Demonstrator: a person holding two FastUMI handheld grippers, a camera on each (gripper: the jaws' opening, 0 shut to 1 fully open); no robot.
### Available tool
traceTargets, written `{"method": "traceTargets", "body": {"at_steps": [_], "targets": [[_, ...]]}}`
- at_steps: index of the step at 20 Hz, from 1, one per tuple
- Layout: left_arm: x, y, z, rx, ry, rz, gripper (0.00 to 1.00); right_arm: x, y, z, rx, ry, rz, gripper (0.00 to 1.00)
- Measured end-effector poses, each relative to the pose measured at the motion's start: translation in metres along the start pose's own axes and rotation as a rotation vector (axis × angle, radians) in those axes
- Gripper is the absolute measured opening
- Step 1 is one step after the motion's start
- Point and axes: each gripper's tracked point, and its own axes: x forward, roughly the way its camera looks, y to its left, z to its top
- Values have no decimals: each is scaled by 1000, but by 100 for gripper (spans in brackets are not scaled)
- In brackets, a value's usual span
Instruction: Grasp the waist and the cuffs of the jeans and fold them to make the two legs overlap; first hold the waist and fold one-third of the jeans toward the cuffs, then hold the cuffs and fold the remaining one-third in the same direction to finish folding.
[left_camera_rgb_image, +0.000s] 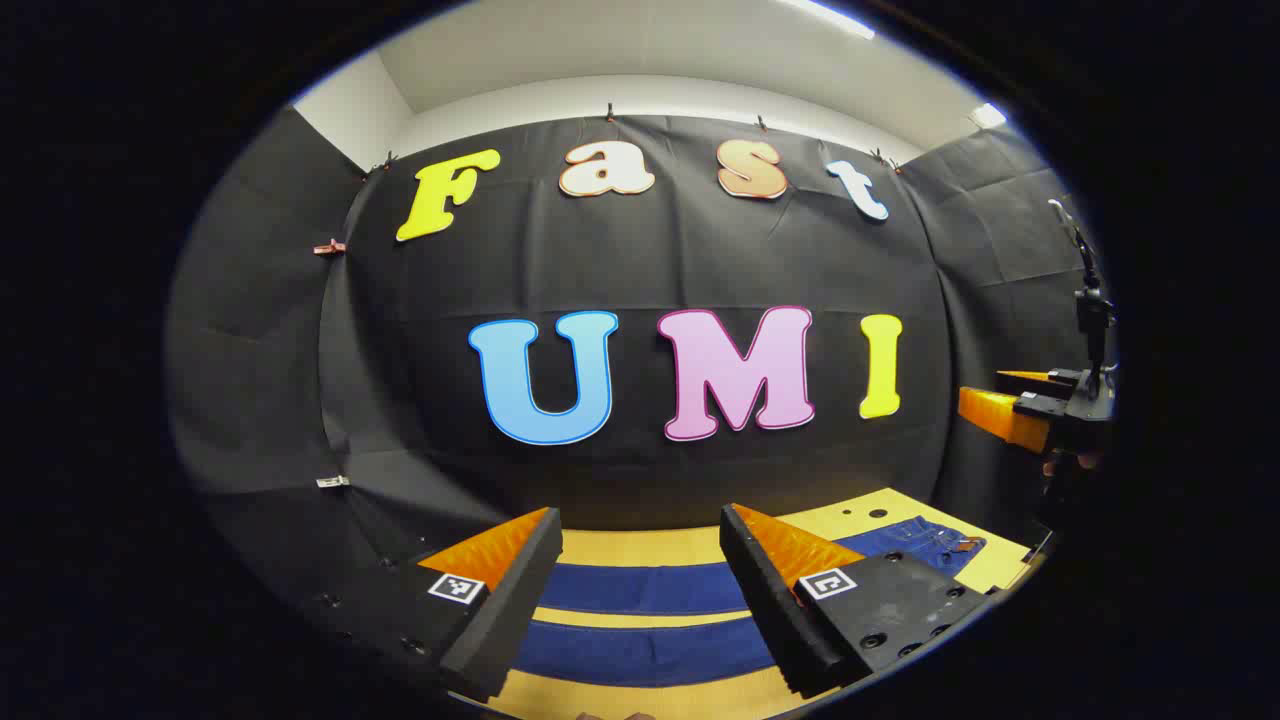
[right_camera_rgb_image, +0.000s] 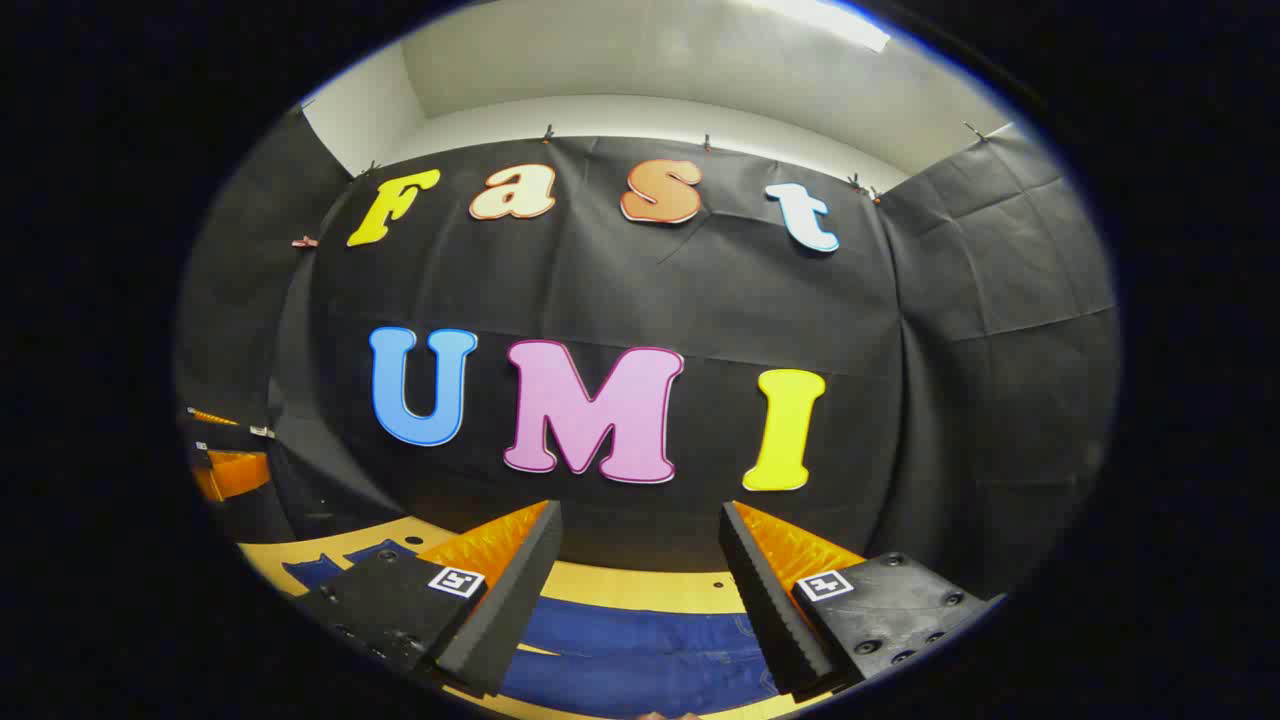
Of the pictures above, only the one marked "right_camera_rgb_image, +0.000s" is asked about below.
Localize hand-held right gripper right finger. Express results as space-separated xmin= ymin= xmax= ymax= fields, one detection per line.
xmin=720 ymin=500 xmax=1006 ymax=699

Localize black backdrop cloth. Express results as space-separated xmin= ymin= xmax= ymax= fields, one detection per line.
xmin=175 ymin=105 xmax=1121 ymax=601

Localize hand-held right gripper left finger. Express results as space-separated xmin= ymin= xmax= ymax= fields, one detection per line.
xmin=298 ymin=500 xmax=563 ymax=699

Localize blue jeans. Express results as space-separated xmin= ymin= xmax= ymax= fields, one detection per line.
xmin=282 ymin=540 xmax=783 ymax=719

